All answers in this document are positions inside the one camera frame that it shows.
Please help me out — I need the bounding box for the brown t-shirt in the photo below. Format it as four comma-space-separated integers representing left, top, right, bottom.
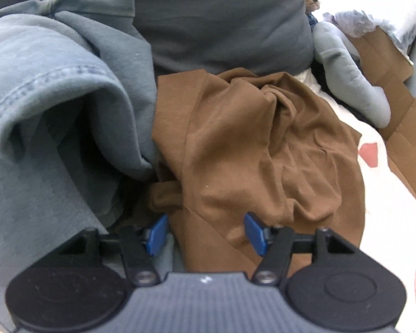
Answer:
149, 69, 365, 273

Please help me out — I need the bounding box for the cream bear print bedsheet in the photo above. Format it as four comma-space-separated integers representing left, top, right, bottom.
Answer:
296, 70, 416, 332

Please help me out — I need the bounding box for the flattened cardboard box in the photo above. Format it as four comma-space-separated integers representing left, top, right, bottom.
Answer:
349, 28, 416, 199

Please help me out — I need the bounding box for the grey-blue sweatshirt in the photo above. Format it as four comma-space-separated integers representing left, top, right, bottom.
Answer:
0, 0, 158, 332

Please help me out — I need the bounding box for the grey neck pillow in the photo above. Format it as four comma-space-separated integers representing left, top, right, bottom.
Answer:
312, 21, 392, 128

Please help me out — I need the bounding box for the dark grey pillow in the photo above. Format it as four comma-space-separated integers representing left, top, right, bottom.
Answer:
0, 0, 313, 75

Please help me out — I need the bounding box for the small teddy bear toy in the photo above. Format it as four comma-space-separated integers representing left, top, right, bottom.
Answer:
305, 0, 320, 29

